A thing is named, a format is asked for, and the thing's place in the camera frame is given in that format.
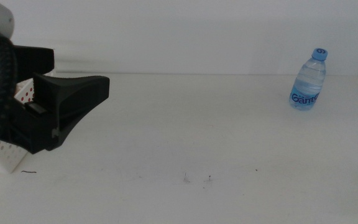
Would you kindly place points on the white perforated plastic basket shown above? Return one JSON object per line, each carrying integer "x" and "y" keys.
{"x": 8, "y": 158}

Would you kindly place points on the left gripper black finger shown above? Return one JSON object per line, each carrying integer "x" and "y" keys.
{"x": 79, "y": 93}
{"x": 33, "y": 60}

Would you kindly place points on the clear water bottle blue cap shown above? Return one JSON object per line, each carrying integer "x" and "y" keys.
{"x": 308, "y": 84}

